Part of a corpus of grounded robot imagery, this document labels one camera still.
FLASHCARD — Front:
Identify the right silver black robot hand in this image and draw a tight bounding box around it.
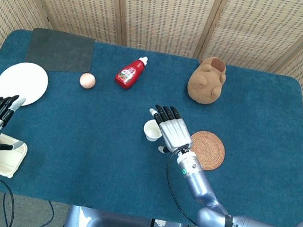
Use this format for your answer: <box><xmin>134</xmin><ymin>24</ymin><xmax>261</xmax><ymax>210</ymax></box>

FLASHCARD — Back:
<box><xmin>142</xmin><ymin>102</ymin><xmax>200</xmax><ymax>159</ymax></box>

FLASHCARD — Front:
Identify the white paper cup blue flower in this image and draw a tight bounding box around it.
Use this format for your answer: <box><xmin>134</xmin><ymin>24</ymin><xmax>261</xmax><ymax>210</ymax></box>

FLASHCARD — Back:
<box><xmin>141</xmin><ymin>118</ymin><xmax>165</xmax><ymax>144</ymax></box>

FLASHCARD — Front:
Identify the round woven rattan coaster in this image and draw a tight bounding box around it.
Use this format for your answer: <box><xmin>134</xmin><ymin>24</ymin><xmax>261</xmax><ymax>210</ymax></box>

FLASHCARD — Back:
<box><xmin>185</xmin><ymin>129</ymin><xmax>229</xmax><ymax>174</ymax></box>

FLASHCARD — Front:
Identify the white plate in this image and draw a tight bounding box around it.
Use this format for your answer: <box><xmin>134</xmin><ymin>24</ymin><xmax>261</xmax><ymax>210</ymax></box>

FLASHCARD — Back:
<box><xmin>0</xmin><ymin>57</ymin><xmax>52</xmax><ymax>111</ymax></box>

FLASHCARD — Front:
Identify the beige takeaway food tray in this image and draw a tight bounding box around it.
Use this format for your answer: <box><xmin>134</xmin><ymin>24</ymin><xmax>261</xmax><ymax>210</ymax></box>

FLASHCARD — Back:
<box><xmin>0</xmin><ymin>132</ymin><xmax>30</xmax><ymax>182</ymax></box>

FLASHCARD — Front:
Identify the brown plush toy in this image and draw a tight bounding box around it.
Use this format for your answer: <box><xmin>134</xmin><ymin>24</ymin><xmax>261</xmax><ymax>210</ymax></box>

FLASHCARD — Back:
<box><xmin>185</xmin><ymin>53</ymin><xmax>230</xmax><ymax>108</ymax></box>

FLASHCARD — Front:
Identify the red ketchup bottle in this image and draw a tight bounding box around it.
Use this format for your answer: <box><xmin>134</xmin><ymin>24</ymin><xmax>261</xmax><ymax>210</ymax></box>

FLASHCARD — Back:
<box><xmin>113</xmin><ymin>52</ymin><xmax>150</xmax><ymax>93</ymax></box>

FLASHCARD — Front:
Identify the blue velvet tablecloth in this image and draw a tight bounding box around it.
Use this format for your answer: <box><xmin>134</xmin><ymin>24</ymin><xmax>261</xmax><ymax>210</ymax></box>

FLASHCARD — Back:
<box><xmin>0</xmin><ymin>24</ymin><xmax>303</xmax><ymax>227</ymax></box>

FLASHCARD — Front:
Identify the pale pink ball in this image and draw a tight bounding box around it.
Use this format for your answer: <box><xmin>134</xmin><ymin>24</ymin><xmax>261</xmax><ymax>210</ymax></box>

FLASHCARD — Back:
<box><xmin>78</xmin><ymin>71</ymin><xmax>98</xmax><ymax>91</ymax></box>

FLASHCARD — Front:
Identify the dark grey rectangular mat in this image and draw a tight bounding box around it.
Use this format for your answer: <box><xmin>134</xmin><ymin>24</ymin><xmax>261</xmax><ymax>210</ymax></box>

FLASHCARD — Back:
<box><xmin>24</xmin><ymin>26</ymin><xmax>98</xmax><ymax>79</ymax></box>

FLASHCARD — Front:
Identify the woven wooden folding screen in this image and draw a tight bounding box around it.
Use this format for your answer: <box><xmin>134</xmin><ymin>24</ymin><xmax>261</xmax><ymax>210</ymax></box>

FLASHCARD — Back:
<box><xmin>0</xmin><ymin>0</ymin><xmax>303</xmax><ymax>222</ymax></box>

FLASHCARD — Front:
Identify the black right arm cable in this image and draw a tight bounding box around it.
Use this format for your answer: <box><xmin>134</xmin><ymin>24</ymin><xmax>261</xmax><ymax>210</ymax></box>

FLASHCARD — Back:
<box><xmin>157</xmin><ymin>144</ymin><xmax>288</xmax><ymax>227</ymax></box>

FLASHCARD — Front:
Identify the blue floor cable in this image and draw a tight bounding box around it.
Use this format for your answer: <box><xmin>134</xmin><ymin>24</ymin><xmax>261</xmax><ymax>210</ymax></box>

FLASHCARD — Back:
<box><xmin>0</xmin><ymin>192</ymin><xmax>57</xmax><ymax>227</ymax></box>

